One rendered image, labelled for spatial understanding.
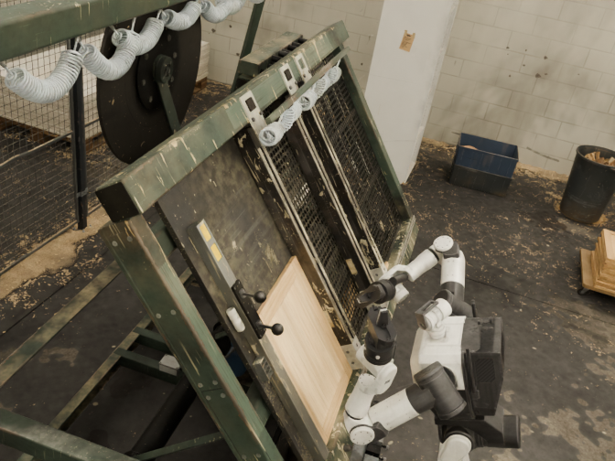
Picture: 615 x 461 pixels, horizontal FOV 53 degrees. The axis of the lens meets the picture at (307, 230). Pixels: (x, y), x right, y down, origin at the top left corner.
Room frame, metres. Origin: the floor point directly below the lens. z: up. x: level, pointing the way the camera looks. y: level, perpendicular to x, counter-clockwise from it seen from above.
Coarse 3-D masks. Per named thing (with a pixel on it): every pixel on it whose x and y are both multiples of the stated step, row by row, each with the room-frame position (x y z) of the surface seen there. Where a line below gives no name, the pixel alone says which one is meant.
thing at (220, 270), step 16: (192, 224) 1.56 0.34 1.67; (192, 240) 1.53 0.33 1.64; (208, 256) 1.51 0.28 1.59; (224, 272) 1.52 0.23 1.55; (224, 288) 1.50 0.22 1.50; (256, 336) 1.48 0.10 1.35; (256, 352) 1.48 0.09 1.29; (272, 352) 1.50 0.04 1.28; (272, 368) 1.46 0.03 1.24; (272, 384) 1.46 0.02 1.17; (288, 384) 1.48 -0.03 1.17; (288, 400) 1.45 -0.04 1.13; (304, 416) 1.45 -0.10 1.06; (304, 432) 1.43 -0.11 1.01; (320, 448) 1.43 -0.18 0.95
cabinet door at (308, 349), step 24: (288, 264) 1.89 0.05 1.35; (288, 288) 1.80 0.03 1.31; (264, 312) 1.61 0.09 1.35; (288, 312) 1.73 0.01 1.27; (312, 312) 1.86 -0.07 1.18; (288, 336) 1.66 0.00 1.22; (312, 336) 1.78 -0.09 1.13; (288, 360) 1.58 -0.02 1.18; (312, 360) 1.70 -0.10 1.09; (336, 360) 1.83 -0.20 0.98; (312, 384) 1.62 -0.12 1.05; (336, 384) 1.75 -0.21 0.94; (312, 408) 1.55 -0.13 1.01; (336, 408) 1.66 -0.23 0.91
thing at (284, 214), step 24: (264, 120) 2.08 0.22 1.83; (288, 120) 2.00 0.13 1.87; (240, 144) 2.01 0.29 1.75; (264, 168) 1.99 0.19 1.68; (264, 192) 1.99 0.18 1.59; (288, 216) 1.97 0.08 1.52; (288, 240) 1.97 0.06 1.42; (312, 264) 1.95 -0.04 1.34; (312, 288) 1.94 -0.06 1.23; (336, 312) 1.92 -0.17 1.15; (336, 336) 1.91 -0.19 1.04
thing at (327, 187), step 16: (288, 80) 2.43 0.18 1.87; (320, 80) 2.41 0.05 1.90; (288, 96) 2.41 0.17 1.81; (304, 128) 2.43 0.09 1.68; (304, 144) 2.39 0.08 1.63; (304, 160) 2.39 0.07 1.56; (320, 176) 2.37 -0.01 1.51; (320, 192) 2.37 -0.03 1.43; (320, 208) 2.36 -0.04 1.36; (336, 208) 2.35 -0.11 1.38; (336, 224) 2.35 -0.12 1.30; (336, 240) 2.35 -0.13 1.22; (352, 240) 2.35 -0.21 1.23; (352, 256) 2.33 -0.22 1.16; (368, 272) 2.35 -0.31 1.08; (384, 304) 2.34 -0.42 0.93
